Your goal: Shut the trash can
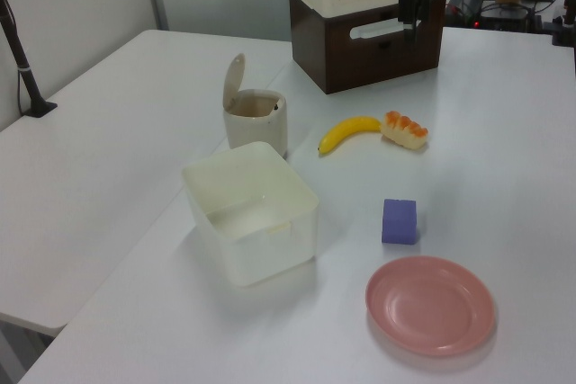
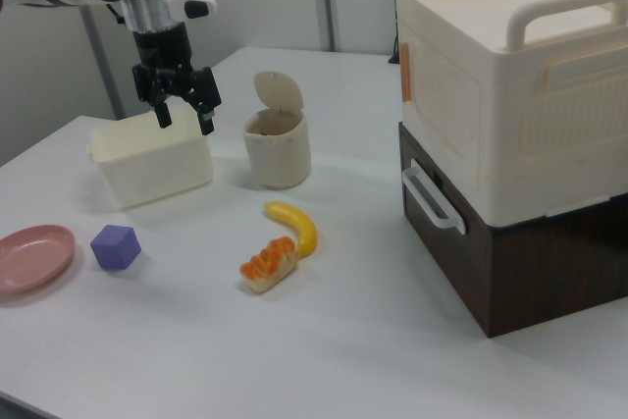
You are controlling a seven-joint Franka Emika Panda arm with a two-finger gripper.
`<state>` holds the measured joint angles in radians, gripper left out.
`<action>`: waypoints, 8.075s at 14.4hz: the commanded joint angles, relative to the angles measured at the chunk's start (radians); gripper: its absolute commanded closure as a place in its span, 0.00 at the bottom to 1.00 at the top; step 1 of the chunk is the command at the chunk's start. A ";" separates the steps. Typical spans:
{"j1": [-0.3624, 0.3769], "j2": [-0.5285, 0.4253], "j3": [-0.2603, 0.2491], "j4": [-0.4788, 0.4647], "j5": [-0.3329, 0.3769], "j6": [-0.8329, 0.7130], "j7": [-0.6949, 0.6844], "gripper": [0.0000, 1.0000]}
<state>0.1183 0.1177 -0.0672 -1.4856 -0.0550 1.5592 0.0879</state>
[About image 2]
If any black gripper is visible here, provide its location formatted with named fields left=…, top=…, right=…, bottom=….
left=131, top=21, right=222, bottom=136

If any cream trash can with lid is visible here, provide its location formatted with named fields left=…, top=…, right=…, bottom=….
left=242, top=70, right=312, bottom=189

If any cream open rectangular bin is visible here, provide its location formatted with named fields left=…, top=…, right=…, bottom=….
left=85, top=107, right=215, bottom=211

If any purple cube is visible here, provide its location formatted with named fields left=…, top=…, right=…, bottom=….
left=89, top=224, right=143, bottom=272

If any yellow toy banana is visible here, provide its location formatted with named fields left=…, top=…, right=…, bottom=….
left=263, top=200, right=319, bottom=260

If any orange white shrimp toy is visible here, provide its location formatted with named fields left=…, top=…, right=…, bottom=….
left=238, top=236, right=301, bottom=294

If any pink plate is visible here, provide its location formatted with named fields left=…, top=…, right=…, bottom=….
left=0, top=224, right=78, bottom=297

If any orange microwave door tab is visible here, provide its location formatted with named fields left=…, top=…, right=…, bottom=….
left=399, top=43, right=413, bottom=103

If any dark wooden drawer box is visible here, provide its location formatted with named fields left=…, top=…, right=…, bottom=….
left=397, top=121, right=628, bottom=340

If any grey slanted partition post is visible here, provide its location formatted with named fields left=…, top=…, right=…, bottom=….
left=77, top=5, right=126, bottom=122

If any black hanging background cable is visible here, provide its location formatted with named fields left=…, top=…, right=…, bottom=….
left=387, top=0, right=402, bottom=66

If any white drawer handle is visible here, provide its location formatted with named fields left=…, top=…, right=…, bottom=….
left=401, top=158, right=468, bottom=236

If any cream toy microwave with handles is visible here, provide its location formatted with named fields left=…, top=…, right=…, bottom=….
left=394, top=0, right=628, bottom=220

